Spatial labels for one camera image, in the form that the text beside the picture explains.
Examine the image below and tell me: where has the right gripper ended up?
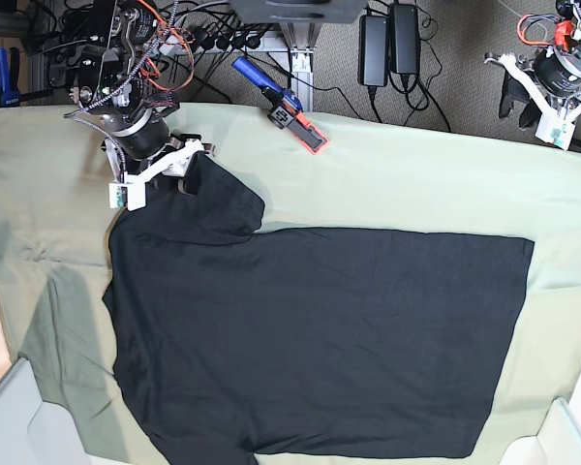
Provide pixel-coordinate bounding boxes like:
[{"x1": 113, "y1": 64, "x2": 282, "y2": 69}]
[{"x1": 101, "y1": 113, "x2": 215, "y2": 195}]

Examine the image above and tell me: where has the blue clamp at left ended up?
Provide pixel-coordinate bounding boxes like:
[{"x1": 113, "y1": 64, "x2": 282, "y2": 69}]
[{"x1": 0, "y1": 47, "x2": 53, "y2": 108}]

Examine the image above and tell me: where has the light green table cloth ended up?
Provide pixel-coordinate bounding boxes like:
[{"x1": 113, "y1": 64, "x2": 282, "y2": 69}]
[{"x1": 0, "y1": 104, "x2": 581, "y2": 464}]

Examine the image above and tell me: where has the black power adapter two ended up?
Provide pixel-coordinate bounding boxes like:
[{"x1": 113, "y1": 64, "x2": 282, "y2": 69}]
[{"x1": 388, "y1": 3, "x2": 420, "y2": 75}]

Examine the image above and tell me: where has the black power adapter one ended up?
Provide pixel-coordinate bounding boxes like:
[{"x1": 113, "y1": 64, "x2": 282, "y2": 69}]
[{"x1": 358, "y1": 15, "x2": 388, "y2": 87}]

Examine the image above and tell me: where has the black camera mount top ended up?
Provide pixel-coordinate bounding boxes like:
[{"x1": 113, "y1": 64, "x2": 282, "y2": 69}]
[{"x1": 229, "y1": 0, "x2": 368, "y2": 24}]

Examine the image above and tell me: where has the aluminium frame post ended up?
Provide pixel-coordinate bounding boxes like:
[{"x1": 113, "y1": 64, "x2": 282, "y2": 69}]
[{"x1": 279, "y1": 22, "x2": 321, "y2": 112}]

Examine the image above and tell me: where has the white bin lower left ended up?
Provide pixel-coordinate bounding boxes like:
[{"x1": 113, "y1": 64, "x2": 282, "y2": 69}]
[{"x1": 0, "y1": 358, "x2": 90, "y2": 465}]

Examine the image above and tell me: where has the blue orange bar clamp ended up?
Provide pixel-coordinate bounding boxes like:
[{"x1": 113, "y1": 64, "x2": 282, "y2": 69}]
[{"x1": 232, "y1": 56, "x2": 328, "y2": 154}]

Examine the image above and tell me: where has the dark navy T-shirt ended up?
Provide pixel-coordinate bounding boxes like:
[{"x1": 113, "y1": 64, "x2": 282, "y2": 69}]
[{"x1": 104, "y1": 156, "x2": 535, "y2": 464}]

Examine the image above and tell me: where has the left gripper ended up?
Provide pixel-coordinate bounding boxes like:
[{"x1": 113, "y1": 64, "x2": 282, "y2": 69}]
[{"x1": 498, "y1": 47, "x2": 581, "y2": 130}]

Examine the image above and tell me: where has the white bin lower right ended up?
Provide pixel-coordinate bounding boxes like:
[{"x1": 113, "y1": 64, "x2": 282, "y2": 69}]
[{"x1": 500, "y1": 398, "x2": 581, "y2": 465}]

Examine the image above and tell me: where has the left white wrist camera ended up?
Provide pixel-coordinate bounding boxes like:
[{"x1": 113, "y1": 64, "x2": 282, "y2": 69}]
[{"x1": 535, "y1": 112, "x2": 575, "y2": 151}]

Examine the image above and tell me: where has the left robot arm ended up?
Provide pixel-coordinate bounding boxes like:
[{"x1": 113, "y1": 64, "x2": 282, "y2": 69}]
[{"x1": 484, "y1": 1, "x2": 581, "y2": 148}]

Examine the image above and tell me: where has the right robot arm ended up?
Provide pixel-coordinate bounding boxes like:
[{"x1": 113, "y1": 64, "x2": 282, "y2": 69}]
[{"x1": 65, "y1": 1, "x2": 210, "y2": 207}]

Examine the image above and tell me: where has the white power strip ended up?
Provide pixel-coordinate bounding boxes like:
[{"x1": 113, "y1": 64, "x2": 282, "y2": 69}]
[{"x1": 160, "y1": 27, "x2": 269, "y2": 56}]

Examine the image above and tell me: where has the white bin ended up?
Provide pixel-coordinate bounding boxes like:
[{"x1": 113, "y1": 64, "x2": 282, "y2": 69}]
[
  {"x1": 0, "y1": 358, "x2": 90, "y2": 465},
  {"x1": 500, "y1": 398, "x2": 581, "y2": 465}
]

